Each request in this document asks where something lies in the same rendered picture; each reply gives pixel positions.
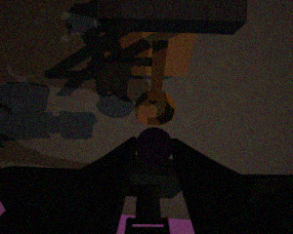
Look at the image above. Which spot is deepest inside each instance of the wooden toy catapult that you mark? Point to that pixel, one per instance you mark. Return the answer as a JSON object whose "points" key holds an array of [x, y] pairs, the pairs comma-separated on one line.
{"points": [[156, 40]]}

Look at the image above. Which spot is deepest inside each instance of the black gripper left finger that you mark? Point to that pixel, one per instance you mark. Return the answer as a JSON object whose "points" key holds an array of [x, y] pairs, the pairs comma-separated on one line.
{"points": [[97, 191]]}

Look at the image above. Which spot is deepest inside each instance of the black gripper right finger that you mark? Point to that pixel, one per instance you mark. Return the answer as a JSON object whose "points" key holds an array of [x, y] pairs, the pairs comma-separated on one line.
{"points": [[220, 200]]}

